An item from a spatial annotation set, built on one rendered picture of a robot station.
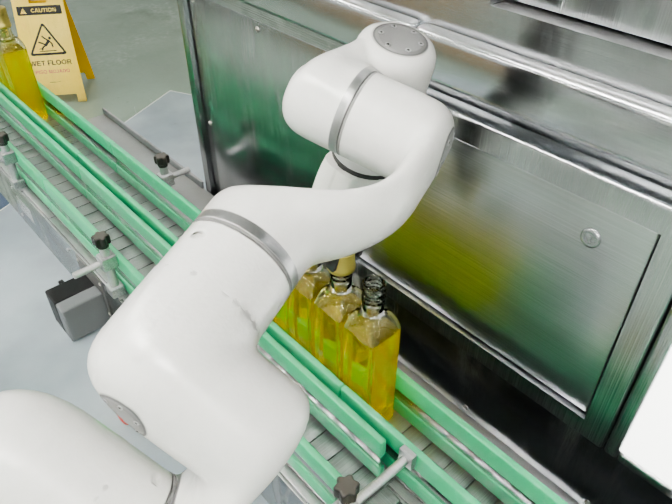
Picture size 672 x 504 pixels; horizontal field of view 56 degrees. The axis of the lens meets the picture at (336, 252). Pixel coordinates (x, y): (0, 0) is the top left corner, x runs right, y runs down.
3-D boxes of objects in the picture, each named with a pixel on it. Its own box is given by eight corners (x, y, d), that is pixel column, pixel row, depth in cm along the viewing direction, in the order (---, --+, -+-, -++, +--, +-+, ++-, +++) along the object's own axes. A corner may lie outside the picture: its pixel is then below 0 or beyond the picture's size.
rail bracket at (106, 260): (129, 296, 111) (112, 237, 103) (90, 316, 107) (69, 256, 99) (119, 285, 113) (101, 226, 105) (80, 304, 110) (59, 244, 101)
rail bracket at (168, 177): (199, 204, 133) (190, 149, 124) (171, 217, 129) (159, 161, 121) (189, 196, 135) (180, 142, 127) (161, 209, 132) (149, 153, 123)
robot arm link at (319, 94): (385, 117, 47) (276, 66, 48) (357, 213, 55) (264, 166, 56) (453, 34, 56) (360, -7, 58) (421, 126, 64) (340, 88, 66)
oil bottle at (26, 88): (49, 118, 162) (14, 7, 144) (27, 125, 159) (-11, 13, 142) (40, 111, 166) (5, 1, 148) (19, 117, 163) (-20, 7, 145)
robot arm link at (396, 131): (194, 265, 48) (327, 101, 59) (340, 345, 46) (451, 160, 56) (182, 199, 41) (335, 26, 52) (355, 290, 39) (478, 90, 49)
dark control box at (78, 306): (112, 324, 123) (102, 292, 118) (73, 344, 119) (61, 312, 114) (93, 302, 128) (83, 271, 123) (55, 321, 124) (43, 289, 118)
